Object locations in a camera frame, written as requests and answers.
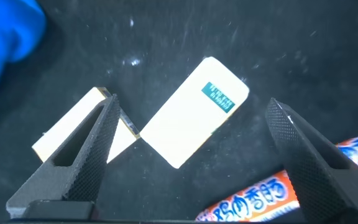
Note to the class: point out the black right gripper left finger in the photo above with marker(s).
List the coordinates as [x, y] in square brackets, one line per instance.
[85, 165]

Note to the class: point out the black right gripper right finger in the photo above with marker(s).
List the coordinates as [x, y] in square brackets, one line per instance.
[315, 174]

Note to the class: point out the orange packaged sausage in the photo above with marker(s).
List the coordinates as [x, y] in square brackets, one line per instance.
[253, 196]

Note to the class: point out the white box with green label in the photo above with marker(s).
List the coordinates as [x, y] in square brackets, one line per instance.
[185, 124]

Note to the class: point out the playing card box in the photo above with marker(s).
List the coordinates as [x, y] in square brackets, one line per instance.
[61, 130]

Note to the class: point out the blue towel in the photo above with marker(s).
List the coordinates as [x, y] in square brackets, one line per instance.
[5, 37]

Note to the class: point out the black table cloth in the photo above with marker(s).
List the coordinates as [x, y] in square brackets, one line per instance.
[166, 31]

